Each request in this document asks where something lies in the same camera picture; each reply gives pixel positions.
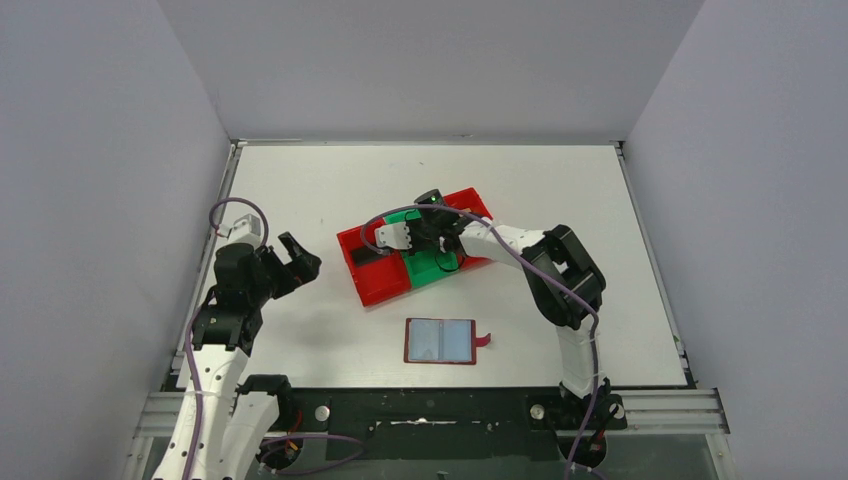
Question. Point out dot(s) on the black card in bin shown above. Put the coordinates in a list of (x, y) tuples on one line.
[(363, 256)]

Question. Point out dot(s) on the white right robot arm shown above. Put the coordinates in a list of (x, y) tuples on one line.
[(564, 281)]

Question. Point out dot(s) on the green plastic bin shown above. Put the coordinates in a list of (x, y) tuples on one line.
[(427, 266)]

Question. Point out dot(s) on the red leather card holder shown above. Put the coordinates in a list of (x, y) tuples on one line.
[(444, 341)]

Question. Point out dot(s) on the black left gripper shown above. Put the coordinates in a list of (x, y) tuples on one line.
[(282, 268)]

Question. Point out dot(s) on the red plastic bin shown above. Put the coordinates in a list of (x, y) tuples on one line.
[(469, 199), (376, 282)]

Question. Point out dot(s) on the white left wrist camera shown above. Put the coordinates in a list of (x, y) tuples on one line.
[(246, 230)]

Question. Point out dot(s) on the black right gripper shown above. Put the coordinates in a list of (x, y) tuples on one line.
[(416, 245)]

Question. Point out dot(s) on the aluminium table edge rail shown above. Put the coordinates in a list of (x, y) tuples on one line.
[(206, 247)]

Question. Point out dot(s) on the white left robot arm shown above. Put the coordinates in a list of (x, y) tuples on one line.
[(225, 416)]

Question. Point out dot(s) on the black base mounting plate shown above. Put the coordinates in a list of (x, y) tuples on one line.
[(537, 423)]

